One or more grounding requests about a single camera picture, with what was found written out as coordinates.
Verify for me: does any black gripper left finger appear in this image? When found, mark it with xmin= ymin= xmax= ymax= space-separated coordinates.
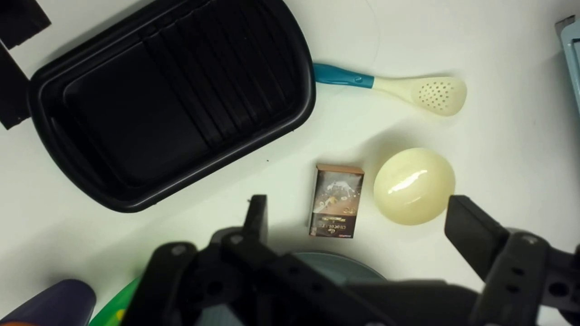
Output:
xmin=123 ymin=193 xmax=294 ymax=326

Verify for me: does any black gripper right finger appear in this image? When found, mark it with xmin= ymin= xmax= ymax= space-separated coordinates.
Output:
xmin=444 ymin=193 xmax=580 ymax=326

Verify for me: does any small brown box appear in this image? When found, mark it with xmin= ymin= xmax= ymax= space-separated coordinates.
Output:
xmin=306 ymin=160 xmax=366 ymax=240

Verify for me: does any small cream bowl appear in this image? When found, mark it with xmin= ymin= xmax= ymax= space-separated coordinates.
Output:
xmin=372 ymin=146 xmax=457 ymax=226

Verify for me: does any green toy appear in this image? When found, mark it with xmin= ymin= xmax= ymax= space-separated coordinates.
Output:
xmin=89 ymin=274 xmax=143 ymax=326

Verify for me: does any dark cup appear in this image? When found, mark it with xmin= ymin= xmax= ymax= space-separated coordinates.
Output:
xmin=0 ymin=276 xmax=98 ymax=326

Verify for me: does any black plastic tray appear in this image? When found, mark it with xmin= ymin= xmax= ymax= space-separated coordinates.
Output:
xmin=25 ymin=0 xmax=317 ymax=213

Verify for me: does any light blue toaster oven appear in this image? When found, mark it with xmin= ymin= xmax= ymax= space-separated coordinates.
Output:
xmin=553 ymin=14 xmax=580 ymax=115

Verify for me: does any black tape piece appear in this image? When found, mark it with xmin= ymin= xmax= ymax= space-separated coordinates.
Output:
xmin=0 ymin=43 xmax=33 ymax=131
xmin=0 ymin=0 xmax=53 ymax=50

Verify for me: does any cream spoon teal handle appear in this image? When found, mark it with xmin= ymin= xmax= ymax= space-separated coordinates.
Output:
xmin=312 ymin=61 xmax=469 ymax=117

